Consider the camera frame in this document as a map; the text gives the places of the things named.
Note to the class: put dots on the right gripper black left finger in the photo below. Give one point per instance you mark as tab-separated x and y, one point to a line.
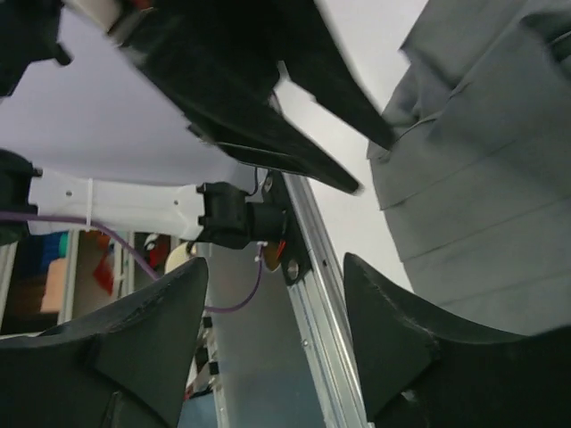
124	365

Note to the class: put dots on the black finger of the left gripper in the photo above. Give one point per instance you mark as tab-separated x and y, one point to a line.
299	38
226	114

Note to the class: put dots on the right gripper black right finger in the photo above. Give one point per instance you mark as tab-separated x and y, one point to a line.
421	366

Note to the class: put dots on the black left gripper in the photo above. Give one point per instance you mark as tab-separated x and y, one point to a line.
205	56

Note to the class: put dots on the grey pleated skirt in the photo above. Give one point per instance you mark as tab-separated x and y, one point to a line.
476	188

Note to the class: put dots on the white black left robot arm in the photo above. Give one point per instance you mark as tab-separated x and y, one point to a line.
37	201

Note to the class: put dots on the aluminium rail frame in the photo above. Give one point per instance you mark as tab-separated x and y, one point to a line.
285	356

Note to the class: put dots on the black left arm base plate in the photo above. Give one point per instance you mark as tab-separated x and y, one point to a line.
288	253

